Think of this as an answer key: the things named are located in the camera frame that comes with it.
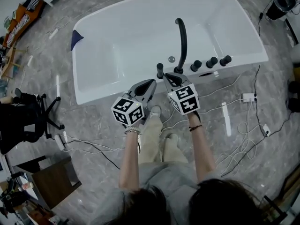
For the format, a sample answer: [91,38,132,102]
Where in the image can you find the white bathtub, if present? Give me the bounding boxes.
[71,0,270,105]

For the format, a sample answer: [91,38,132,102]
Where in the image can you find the dark blue bath pillow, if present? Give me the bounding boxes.
[70,29,84,52]

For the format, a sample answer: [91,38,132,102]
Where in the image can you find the black curved faucet spout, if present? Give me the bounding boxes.
[174,17,188,75]

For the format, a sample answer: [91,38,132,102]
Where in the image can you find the dark brown wooden table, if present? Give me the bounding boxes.
[13,155,83,210]

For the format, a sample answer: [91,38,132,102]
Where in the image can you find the person's white shoe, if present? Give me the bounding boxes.
[165,133,179,143]
[149,105,162,120]

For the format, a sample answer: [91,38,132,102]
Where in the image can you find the black faucet knob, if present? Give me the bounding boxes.
[205,56,219,69]
[190,60,203,73]
[218,54,233,67]

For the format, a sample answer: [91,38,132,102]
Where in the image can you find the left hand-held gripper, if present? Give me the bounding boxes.
[111,78,157,128]

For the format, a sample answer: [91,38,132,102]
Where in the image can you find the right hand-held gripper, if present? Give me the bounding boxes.
[163,72,200,116]

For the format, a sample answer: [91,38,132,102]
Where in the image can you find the black cable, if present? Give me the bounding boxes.
[220,65,296,178]
[62,139,121,170]

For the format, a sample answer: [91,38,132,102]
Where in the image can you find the black handheld shower head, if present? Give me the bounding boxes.
[156,63,165,80]

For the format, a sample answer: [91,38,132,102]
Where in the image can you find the white beaded bracelet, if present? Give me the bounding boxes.
[124,126,141,135]

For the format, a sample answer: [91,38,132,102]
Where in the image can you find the person's right forearm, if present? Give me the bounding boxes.
[187,112,217,183]

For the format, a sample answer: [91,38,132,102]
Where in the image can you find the person's left forearm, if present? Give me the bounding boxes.
[118,125,142,190]

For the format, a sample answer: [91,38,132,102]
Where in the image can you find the black round appliance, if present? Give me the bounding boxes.
[265,0,298,21]

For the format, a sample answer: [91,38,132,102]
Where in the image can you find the person's grey shirt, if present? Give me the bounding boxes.
[99,161,225,225]

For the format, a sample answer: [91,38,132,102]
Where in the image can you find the black office chair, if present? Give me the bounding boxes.
[0,87,66,155]

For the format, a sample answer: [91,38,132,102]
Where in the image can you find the wooden easel frame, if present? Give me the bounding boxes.
[0,46,28,80]

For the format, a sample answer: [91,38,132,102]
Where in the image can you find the person's beige trousers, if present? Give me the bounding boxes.
[138,112,188,164]

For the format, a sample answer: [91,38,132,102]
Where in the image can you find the orange bench with striped cushions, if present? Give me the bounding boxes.
[1,0,45,48]

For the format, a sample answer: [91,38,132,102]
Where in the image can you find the white cable tangle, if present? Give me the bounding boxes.
[215,99,264,173]

